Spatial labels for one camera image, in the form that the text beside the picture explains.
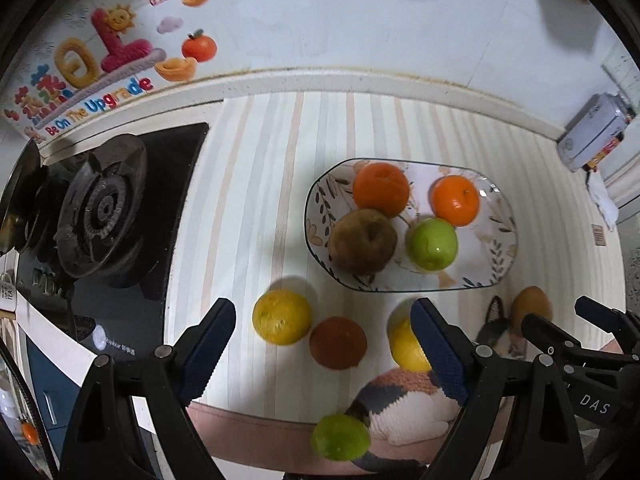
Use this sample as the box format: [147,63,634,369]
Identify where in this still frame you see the white cup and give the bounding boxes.
[0,270,18,311]

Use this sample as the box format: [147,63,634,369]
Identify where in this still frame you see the blue cabinet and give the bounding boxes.
[25,342,93,461]

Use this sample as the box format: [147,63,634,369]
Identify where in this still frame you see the red-brown apple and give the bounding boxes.
[510,286,553,336]

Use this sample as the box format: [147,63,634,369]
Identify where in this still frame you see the yellow lemon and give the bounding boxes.
[388,305,433,373]

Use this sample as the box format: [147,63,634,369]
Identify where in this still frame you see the dark red round fruit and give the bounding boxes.
[308,316,368,372]

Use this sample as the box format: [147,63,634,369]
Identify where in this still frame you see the green apple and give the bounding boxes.
[405,217,459,271]
[310,413,372,461]

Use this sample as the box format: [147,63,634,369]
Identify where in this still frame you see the orange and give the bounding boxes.
[430,176,481,227]
[352,161,412,219]

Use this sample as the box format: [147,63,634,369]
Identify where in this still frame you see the black burner grate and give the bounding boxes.
[52,135,149,279]

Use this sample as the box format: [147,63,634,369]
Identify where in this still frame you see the dark frying pan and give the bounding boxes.
[0,140,51,256]

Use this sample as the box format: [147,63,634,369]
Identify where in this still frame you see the black glass gas stove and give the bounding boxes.
[15,121,210,351]

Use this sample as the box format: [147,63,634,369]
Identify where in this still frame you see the striped cat-print table mat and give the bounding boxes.
[162,91,628,463]

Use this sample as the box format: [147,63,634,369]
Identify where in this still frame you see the yellow-green citrus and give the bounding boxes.
[252,289,313,346]

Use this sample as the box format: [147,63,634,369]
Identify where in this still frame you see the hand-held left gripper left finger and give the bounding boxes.
[59,297,237,480]

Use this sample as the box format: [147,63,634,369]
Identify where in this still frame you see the colourful wall sticker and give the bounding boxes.
[2,0,218,138]

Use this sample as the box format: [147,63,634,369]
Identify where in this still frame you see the grey gas canister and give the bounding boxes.
[557,92,638,171]

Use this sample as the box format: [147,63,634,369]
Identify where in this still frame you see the white folded cloth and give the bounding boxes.
[586,170,621,231]

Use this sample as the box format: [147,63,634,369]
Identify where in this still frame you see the dark sauce bottle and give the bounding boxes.
[585,132,626,171]

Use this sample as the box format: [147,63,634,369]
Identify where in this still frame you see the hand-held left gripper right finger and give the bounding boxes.
[410,297,586,480]

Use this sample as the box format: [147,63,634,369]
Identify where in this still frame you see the brownish red apple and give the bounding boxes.
[328,208,399,276]

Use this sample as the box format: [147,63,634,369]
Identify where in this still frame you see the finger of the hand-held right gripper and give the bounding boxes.
[521,313,588,361]
[574,296,640,348]

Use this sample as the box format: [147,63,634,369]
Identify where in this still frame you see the leaf-patterned oval plate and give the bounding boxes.
[305,158,519,293]

